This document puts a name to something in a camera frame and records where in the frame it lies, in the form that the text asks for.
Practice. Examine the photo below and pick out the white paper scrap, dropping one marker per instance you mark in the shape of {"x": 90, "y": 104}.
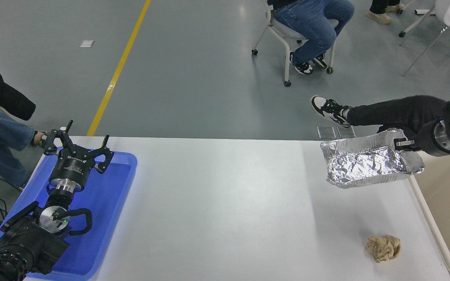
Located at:
{"x": 86, "y": 43}

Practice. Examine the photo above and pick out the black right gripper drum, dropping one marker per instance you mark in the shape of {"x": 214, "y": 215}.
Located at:
{"x": 426, "y": 138}

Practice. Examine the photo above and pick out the blue plastic tray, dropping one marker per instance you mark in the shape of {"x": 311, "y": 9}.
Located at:
{"x": 108, "y": 203}

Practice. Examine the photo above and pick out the crinkled silver foil plate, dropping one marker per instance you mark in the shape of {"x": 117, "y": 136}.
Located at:
{"x": 361, "y": 164}

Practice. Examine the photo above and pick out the person with outstretched leg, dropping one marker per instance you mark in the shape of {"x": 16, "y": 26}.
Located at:
{"x": 397, "y": 111}

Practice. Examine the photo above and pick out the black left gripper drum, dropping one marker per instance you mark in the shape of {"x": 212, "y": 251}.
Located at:
{"x": 72, "y": 168}

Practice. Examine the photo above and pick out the crumpled tan paper ball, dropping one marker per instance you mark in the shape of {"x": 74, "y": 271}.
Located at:
{"x": 383, "y": 248}

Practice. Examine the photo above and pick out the person seated on chair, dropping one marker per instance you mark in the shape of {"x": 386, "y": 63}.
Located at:
{"x": 311, "y": 23}

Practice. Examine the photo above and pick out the white leg with caster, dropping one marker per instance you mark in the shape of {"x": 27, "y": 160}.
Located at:
{"x": 418, "y": 21}

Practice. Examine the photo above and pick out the white chair with casters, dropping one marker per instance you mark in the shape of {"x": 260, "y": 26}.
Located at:
{"x": 286, "y": 62}

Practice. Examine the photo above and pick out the person with tan shoes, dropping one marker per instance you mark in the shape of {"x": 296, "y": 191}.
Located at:
{"x": 379, "y": 16}

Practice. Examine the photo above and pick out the clear square floor plate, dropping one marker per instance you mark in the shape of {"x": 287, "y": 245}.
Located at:
{"x": 346, "y": 132}
{"x": 326, "y": 132}

